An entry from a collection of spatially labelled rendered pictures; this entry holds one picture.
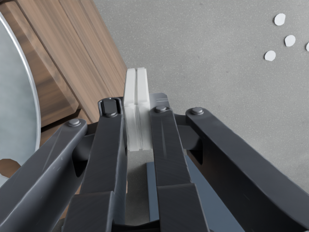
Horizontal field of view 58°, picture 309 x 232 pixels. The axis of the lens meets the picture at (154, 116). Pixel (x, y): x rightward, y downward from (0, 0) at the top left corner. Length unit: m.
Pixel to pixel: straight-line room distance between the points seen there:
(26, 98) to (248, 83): 0.49
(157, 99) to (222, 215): 0.39
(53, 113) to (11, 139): 0.04
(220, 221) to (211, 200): 0.05
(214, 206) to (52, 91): 0.40
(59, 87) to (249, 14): 0.45
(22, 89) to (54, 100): 0.02
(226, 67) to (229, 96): 0.07
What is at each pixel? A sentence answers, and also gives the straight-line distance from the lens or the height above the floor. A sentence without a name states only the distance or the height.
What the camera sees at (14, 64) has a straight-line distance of 0.23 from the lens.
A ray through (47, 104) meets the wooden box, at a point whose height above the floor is 0.35.
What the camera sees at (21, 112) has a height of 0.35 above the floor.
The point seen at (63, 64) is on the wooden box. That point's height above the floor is 0.32.
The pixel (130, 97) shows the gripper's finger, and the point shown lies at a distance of 0.16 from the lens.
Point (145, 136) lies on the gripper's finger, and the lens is 0.16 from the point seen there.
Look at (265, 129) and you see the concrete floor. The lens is 0.71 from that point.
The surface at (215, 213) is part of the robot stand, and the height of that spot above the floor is 0.19.
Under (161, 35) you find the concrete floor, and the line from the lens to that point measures 0.57.
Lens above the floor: 0.56
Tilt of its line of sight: 64 degrees down
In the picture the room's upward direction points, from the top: 172 degrees clockwise
